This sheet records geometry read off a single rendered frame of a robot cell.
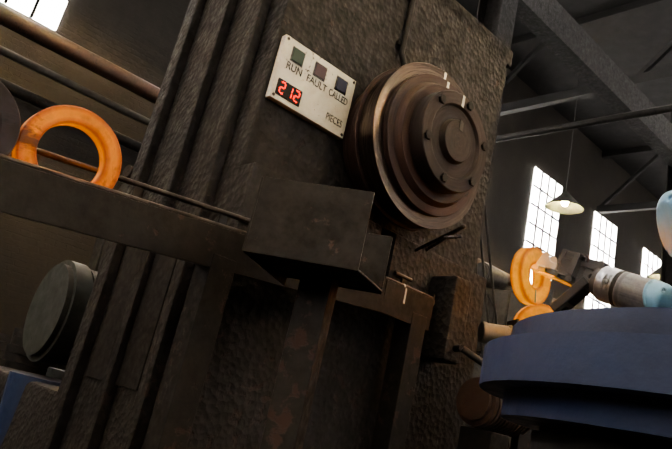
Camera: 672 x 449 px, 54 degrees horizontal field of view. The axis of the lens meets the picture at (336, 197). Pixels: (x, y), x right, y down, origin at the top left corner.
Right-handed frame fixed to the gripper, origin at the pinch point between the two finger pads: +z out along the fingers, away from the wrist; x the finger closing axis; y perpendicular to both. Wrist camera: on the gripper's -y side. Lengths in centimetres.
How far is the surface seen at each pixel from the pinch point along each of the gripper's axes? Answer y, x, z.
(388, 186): 3.2, 42.0, 20.4
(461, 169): 16.8, 23.7, 16.5
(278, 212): -17, 92, -13
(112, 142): -17, 112, 17
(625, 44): 547, -821, 570
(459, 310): -18.4, 5.6, 12.9
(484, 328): -20.1, -0.3, 7.2
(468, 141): 24.6, 25.0, 16.9
